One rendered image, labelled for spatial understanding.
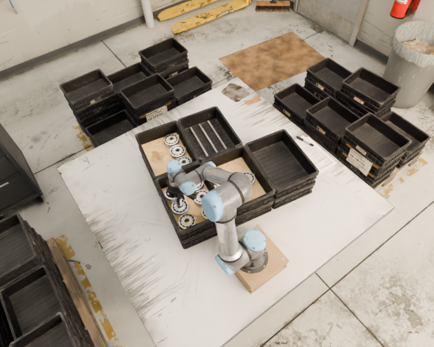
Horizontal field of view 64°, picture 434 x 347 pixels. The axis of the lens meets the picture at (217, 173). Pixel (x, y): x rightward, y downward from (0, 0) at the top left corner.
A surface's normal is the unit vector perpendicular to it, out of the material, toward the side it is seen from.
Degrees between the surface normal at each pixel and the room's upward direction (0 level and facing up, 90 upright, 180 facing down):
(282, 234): 0
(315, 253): 0
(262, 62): 1
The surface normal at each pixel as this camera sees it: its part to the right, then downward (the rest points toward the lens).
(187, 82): -0.04, -0.59
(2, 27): 0.58, 0.64
